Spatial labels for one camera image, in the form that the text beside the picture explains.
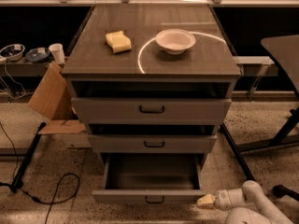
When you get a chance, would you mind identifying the brown cardboard box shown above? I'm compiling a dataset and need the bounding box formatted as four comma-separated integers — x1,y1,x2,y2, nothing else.
28,62,85,134

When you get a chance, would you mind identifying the yellow sponge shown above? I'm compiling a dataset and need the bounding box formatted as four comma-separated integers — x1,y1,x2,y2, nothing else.
106,31,132,53

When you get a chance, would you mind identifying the blue bowl left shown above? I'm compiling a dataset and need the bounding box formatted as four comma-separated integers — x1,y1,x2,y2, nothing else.
0,44,25,62

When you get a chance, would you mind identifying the grey middle drawer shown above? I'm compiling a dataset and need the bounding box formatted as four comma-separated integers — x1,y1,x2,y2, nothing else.
89,124,217,153

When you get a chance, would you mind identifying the white paper cup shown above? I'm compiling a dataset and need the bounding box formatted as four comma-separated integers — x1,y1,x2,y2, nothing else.
49,43,65,64

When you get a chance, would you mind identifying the grey top drawer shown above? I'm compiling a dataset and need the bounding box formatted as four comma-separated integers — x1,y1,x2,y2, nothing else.
72,81,231,125

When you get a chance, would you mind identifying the black left stand leg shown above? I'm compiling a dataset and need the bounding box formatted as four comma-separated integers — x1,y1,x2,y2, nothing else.
10,122,46,193

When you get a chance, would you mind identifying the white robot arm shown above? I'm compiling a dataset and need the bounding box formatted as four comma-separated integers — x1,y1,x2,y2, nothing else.
196,180,294,224

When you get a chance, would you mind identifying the blue bowl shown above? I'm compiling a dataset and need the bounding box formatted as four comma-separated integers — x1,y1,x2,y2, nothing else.
25,48,50,63
0,44,25,62

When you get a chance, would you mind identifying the black right stand leg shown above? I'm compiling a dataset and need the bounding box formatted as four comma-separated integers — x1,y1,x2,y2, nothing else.
221,124,255,181

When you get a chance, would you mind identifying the blue bowl right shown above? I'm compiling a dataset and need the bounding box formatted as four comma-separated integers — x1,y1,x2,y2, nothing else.
25,48,50,63

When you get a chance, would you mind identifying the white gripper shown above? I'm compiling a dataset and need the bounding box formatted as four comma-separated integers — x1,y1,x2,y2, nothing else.
196,189,245,211

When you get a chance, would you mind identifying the grey drawer cabinet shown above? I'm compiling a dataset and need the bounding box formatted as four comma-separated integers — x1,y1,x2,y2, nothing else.
61,3,242,170

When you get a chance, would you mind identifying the white bowl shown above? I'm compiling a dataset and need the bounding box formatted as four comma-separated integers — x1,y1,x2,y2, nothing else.
155,29,196,55

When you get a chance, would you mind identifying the grey drawer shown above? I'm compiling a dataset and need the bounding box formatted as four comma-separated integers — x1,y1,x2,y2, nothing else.
72,81,231,125
93,153,205,204
89,124,217,153

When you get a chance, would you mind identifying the grey bottom drawer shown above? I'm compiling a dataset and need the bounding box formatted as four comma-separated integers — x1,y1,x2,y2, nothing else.
93,153,205,204

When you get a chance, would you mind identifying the black stand leg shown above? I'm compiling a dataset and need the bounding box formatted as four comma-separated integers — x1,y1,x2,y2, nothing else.
221,124,255,181
10,122,46,193

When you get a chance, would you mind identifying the black caster foot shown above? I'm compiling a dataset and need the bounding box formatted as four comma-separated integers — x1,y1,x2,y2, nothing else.
272,185,299,202

